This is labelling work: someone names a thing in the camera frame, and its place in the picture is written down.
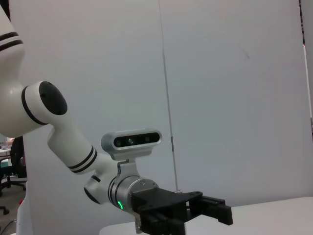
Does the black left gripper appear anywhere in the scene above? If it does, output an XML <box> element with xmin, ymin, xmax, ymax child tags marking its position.
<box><xmin>132</xmin><ymin>188</ymin><xmax>233</xmax><ymax>235</ymax></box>

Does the dark hanging garment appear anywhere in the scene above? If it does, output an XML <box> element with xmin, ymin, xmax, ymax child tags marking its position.
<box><xmin>10</xmin><ymin>136</ymin><xmax>27</xmax><ymax>179</ymax></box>

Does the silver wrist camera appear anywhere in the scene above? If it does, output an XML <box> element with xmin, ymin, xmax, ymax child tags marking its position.
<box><xmin>101</xmin><ymin>127</ymin><xmax>162</xmax><ymax>160</ymax></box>

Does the black office chair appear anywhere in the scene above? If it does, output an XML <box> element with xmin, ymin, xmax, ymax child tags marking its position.
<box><xmin>0</xmin><ymin>156</ymin><xmax>27</xmax><ymax>216</ymax></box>

